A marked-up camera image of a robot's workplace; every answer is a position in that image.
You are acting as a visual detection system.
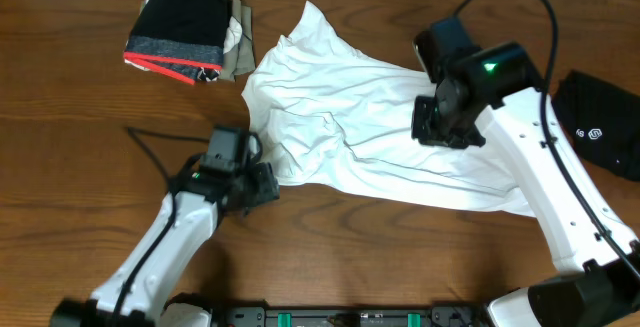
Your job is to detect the black t-shirt white logo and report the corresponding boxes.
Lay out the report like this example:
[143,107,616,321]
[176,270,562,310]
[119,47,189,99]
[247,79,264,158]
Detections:
[552,71,639,182]

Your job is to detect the white t-shirt pixel print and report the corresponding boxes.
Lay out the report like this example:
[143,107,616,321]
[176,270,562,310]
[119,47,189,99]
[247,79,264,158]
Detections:
[242,2,533,217]

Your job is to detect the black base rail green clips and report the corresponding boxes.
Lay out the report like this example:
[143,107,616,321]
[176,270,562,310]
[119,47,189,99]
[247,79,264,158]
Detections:
[164,291,501,327]

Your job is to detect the olive grey folded garment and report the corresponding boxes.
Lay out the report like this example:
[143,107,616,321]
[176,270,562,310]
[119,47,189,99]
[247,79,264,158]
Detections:
[218,0,256,81]

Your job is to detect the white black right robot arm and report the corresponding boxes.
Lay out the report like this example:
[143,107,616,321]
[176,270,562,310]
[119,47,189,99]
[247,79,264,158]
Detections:
[412,36,639,326]

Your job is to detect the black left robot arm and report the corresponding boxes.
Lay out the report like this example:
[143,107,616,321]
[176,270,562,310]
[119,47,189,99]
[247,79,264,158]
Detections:
[49,161,280,327]

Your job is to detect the black folded garment pink trim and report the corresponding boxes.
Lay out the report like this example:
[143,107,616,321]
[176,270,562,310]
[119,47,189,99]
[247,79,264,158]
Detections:
[123,0,230,85]

